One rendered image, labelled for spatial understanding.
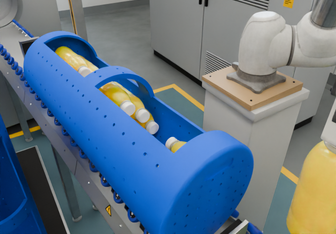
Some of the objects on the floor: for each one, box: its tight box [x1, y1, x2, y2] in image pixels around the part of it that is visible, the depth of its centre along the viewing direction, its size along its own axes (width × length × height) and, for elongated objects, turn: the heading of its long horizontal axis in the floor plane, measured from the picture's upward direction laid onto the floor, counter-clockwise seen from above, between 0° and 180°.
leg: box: [51, 143, 82, 222], centre depth 168 cm, size 6×6×63 cm
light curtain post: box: [65, 0, 89, 43], centre depth 187 cm, size 6×6×170 cm
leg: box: [3, 74, 33, 142], centre depth 232 cm, size 6×6×63 cm
